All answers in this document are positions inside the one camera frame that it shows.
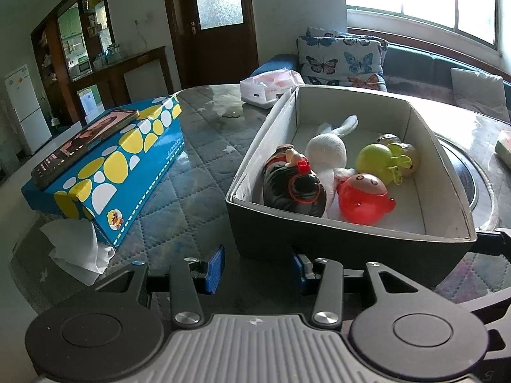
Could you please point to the white cushion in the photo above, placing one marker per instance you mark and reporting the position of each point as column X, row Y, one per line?
column 479, row 87

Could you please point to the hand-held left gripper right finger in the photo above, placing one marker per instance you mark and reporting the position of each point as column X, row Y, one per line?
column 299, row 273

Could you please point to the tissue pack in pink bag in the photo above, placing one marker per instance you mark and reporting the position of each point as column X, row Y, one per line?
column 271, row 83

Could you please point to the white pink tissue pack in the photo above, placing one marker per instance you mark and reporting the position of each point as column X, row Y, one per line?
column 504, row 147

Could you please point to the red pig toy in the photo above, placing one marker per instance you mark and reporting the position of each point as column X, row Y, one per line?
column 359, row 203

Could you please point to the black and red figure toy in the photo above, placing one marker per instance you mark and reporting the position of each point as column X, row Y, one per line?
column 295, row 195

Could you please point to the green alien toy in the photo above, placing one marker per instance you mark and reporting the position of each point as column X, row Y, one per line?
column 373, row 159

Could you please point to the tan figure toy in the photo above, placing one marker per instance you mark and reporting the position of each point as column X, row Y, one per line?
column 411, row 159

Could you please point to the white printed board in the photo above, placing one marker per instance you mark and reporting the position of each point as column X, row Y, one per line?
column 90, row 101

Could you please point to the white refrigerator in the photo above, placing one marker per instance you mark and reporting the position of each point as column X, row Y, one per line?
column 26, row 107

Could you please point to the butterfly print pillow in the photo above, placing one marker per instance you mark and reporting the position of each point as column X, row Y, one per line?
column 339, row 64
column 319, row 32

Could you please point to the smartphone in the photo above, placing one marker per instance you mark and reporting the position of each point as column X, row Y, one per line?
column 80, row 143

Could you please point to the wooden display cabinet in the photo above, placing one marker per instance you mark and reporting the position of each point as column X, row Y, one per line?
column 56, row 40

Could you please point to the wooden sideboard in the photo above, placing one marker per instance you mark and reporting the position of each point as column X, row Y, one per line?
column 143, row 60

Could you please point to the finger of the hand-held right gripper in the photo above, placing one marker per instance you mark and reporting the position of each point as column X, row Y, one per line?
column 495, row 241

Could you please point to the white tissue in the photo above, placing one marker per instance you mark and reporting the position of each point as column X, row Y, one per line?
column 72, row 247

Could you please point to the teal sofa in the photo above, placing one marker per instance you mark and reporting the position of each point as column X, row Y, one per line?
column 419, row 64

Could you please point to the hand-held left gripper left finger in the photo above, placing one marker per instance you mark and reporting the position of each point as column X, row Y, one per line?
column 213, row 271

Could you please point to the glass turntable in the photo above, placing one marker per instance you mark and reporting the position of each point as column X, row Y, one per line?
column 467, row 179

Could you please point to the grey cardboard box white inside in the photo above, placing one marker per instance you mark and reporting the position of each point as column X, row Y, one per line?
column 359, row 255

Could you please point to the wooden door with glass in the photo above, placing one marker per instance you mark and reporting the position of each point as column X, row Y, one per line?
column 223, row 56

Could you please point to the blue spotted tissue box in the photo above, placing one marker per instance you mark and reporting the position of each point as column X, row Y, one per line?
column 139, row 159

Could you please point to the white rabbit plush toy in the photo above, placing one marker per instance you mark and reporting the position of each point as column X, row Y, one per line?
column 325, row 151

